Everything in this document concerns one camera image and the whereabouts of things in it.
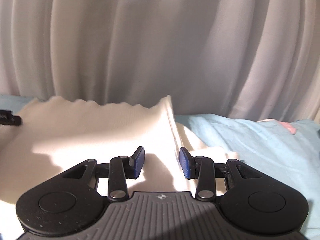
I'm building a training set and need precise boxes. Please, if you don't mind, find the cream ribbed knit sweater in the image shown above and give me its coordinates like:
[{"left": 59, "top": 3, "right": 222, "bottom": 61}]
[{"left": 0, "top": 94, "right": 241, "bottom": 204}]

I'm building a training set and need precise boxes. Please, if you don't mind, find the beige pleated curtain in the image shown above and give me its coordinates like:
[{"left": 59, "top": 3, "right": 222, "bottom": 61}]
[{"left": 1, "top": 0, "right": 319, "bottom": 121}]

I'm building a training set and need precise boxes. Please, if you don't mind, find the light blue patterned bedsheet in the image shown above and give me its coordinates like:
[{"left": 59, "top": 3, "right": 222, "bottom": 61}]
[{"left": 1, "top": 96, "right": 319, "bottom": 239}]

